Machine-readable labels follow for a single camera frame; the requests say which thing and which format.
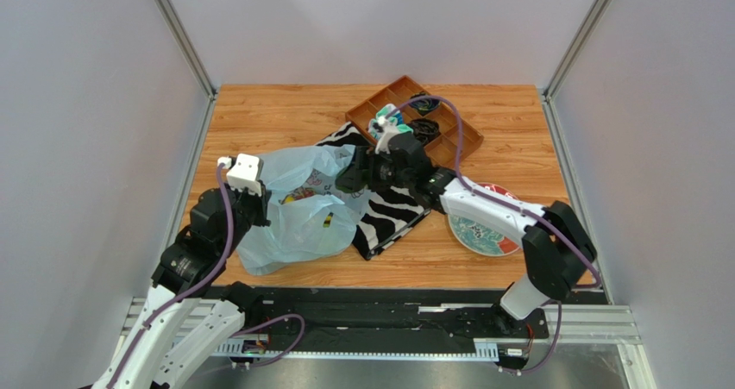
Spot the purple cable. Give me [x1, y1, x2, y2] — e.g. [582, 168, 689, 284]
[383, 94, 603, 376]
[103, 161, 236, 389]

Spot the brown compartment tray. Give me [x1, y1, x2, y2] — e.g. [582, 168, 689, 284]
[345, 75, 484, 168]

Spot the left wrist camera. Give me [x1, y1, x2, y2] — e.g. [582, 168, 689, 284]
[217, 154, 265, 197]

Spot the fruit plate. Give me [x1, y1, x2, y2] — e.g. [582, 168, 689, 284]
[448, 215, 521, 257]

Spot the zebra striped cushion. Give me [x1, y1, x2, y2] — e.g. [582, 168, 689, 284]
[317, 122, 430, 260]

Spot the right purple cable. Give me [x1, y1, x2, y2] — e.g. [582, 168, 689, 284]
[383, 94, 603, 376]

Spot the teal white sock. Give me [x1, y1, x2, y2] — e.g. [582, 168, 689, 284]
[367, 104, 405, 135]

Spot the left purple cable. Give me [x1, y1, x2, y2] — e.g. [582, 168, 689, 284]
[103, 161, 236, 389]

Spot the yellow banana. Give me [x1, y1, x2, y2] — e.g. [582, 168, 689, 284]
[280, 186, 317, 204]

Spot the light blue plastic bag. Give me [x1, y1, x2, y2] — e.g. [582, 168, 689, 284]
[236, 146, 366, 276]

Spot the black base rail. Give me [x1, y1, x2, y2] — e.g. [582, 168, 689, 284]
[204, 285, 550, 358]

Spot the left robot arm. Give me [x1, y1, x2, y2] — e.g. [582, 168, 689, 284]
[93, 185, 270, 388]

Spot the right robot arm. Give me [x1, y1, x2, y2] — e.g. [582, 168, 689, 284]
[336, 133, 600, 320]

